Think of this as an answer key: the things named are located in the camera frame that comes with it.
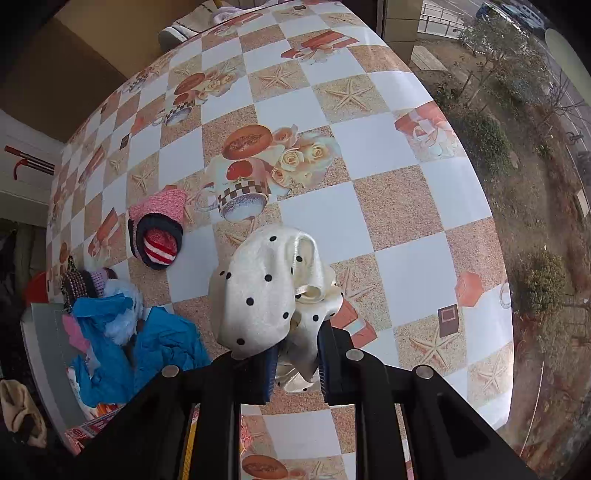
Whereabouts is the checkered patterned tablecloth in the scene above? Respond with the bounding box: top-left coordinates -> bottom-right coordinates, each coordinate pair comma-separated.
46,1 -> 530,479

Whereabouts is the purple black knitted hat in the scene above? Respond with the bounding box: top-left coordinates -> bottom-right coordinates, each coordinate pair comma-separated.
60,268 -> 117,314

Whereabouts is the light blue fluffy cloth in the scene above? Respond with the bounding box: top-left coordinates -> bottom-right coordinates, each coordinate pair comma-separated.
103,279 -> 143,346

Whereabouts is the beige cloth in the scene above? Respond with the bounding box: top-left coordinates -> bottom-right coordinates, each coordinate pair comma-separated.
1,380 -> 47,449

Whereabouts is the white polka dot cloth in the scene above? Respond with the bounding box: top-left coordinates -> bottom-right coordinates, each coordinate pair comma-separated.
209,224 -> 344,393

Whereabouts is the pile of clothes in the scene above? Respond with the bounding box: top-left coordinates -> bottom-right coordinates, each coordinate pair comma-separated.
158,1 -> 256,53

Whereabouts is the red medicine box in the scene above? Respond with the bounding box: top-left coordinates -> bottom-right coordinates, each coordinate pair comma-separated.
64,407 -> 121,456

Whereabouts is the pink foam sponge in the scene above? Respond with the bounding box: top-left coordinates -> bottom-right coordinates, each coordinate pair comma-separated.
62,314 -> 91,354

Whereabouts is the cardboard box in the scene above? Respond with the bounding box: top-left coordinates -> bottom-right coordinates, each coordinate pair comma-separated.
1,1 -> 198,141

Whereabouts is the pink knitted hat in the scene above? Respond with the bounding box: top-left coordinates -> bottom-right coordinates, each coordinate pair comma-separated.
127,187 -> 187,238

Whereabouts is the red white striped hat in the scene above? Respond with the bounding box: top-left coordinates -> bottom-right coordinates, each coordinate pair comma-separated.
127,213 -> 183,270

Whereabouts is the red plastic basin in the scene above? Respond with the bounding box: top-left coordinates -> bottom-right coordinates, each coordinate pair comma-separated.
24,271 -> 49,305

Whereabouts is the grey storage box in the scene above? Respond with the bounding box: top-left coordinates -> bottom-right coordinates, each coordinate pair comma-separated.
21,303 -> 86,450

